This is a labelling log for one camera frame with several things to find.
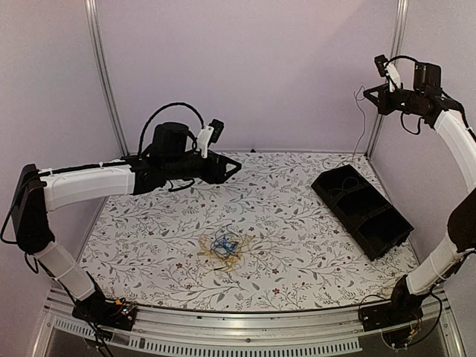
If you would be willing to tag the floral patterned table mat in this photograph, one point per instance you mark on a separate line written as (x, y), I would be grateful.
(262, 241)

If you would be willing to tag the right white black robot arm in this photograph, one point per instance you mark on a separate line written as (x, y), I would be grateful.
(447, 117)

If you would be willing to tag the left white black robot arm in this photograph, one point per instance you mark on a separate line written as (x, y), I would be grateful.
(175, 153)

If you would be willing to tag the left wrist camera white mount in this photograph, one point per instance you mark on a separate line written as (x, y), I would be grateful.
(209, 135)

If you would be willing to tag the black three-compartment tray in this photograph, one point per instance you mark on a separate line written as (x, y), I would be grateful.
(370, 219)

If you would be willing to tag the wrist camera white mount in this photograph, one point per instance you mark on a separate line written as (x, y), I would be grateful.
(209, 135)
(388, 70)

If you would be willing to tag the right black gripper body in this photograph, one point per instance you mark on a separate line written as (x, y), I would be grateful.
(388, 106)

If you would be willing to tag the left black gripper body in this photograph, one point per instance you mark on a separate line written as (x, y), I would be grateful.
(208, 175)

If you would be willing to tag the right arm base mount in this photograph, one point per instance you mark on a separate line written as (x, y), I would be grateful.
(390, 314)

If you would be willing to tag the aluminium front rail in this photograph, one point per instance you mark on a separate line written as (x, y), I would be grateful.
(173, 332)

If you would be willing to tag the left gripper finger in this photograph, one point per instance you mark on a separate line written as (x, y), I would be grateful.
(228, 174)
(230, 164)

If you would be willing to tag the left aluminium frame post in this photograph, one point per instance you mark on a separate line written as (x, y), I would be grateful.
(103, 74)

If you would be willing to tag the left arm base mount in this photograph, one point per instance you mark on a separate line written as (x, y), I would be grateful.
(98, 310)

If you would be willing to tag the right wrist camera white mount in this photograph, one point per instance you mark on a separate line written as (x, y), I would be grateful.
(388, 70)

